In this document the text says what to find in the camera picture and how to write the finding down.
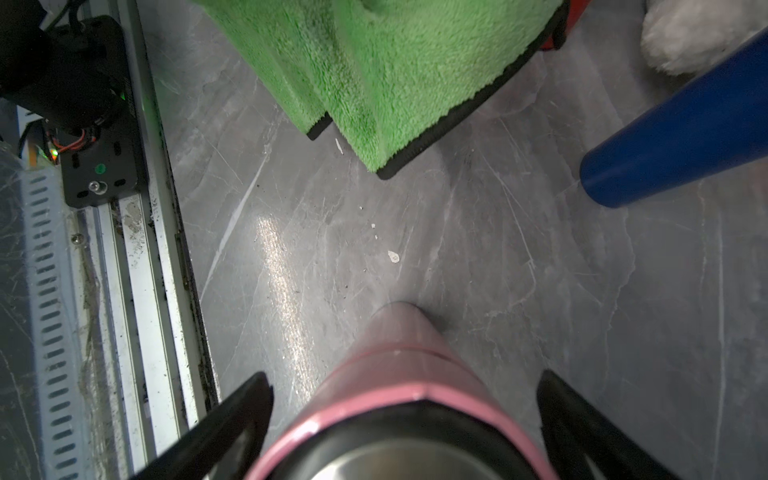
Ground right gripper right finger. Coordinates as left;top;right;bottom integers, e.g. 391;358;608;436
536;369;677;479

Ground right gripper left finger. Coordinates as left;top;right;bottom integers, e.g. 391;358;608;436
134;372;274;479

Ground pink thermos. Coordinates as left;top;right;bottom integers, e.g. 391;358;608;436
246;302;557;479

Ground dark blue thermos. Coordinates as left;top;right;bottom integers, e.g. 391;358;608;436
580;31;767;208

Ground green microfiber cloth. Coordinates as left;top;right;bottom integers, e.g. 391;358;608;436
202;1;564;179

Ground red thermos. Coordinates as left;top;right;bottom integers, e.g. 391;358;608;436
541;0;591;51

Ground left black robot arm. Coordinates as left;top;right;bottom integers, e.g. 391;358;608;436
1;1;125;129

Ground white teddy bear plush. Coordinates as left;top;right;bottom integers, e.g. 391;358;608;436
640;0;767;76

